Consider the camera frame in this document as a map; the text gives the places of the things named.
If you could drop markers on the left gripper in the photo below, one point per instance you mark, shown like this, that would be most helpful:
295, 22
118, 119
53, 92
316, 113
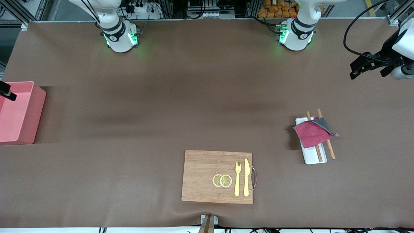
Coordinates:
387, 49

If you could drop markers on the red and grey cloth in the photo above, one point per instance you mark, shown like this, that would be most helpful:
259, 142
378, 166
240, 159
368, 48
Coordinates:
312, 133

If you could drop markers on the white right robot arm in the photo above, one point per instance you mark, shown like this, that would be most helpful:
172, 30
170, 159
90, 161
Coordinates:
118, 38

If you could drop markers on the pink plastic bin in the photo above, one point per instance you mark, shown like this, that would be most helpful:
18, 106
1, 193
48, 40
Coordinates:
16, 113

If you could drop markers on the brown wooden chopstick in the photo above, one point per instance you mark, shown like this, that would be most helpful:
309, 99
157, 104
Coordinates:
331, 151
319, 154

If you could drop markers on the orange snack packets pile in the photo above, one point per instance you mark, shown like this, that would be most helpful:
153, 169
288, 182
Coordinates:
278, 9

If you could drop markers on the white rectangular tray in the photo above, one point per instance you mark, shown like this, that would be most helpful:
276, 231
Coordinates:
312, 155

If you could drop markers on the white power strip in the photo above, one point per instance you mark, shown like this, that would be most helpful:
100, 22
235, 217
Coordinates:
140, 8

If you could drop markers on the yellow knife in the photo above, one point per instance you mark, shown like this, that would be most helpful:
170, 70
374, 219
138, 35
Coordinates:
246, 178

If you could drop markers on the yellow fork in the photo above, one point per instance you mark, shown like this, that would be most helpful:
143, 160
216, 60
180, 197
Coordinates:
237, 181

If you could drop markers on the lemon slice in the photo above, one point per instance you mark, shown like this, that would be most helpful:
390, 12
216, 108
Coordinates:
226, 181
216, 180

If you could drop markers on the aluminium frame profile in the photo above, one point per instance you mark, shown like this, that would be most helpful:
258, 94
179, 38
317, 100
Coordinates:
19, 13
399, 13

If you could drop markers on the grey table edge bracket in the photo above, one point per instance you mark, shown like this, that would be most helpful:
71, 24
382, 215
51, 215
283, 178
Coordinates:
209, 221

